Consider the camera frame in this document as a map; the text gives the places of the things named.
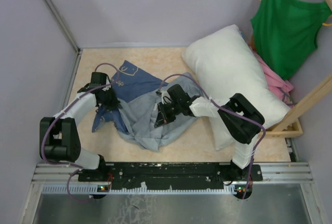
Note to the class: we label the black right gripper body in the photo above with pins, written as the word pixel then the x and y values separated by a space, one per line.
pixel 170 110

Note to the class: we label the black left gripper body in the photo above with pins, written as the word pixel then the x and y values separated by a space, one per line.
pixel 110 101

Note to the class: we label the grey-blue pillowcase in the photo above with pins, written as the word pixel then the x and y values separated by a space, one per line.
pixel 134 122

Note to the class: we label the white pillow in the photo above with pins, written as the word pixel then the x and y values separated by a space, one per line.
pixel 225 65

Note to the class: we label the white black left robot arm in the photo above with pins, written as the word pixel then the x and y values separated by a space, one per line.
pixel 59 139

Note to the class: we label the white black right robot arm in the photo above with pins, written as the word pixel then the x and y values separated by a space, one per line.
pixel 242 120

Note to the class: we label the pink shirt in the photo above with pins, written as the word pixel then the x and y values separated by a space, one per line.
pixel 275 83

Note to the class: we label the green tank top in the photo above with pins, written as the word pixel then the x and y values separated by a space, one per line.
pixel 285 33

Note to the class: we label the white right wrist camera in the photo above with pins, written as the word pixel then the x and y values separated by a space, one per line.
pixel 165 97

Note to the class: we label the aluminium rail frame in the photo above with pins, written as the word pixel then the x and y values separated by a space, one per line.
pixel 285 195

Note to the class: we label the white slotted cable duct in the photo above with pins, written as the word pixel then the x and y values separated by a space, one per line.
pixel 99 189

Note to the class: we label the wooden clothes rack frame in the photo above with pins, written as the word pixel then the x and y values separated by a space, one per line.
pixel 290 126

